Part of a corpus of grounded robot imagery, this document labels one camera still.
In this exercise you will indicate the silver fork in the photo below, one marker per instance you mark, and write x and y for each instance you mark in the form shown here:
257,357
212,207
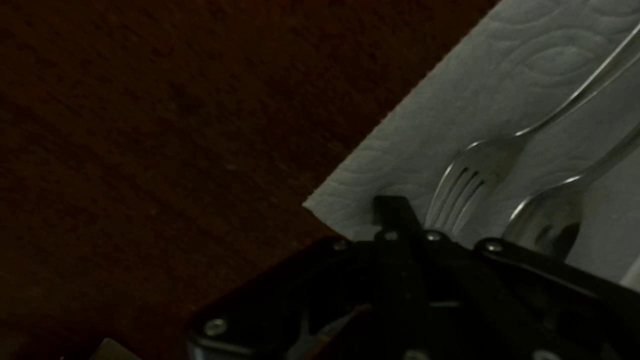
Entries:
484,164

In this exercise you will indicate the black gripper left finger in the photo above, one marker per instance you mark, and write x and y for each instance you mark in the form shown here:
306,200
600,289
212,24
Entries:
401,279

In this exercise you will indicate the silver spoon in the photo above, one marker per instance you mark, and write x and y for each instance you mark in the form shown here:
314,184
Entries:
548,222

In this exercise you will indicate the white paper towel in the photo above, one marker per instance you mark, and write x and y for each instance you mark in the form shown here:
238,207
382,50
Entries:
522,61

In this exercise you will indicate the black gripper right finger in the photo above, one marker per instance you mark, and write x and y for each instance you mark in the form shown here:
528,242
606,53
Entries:
533,306

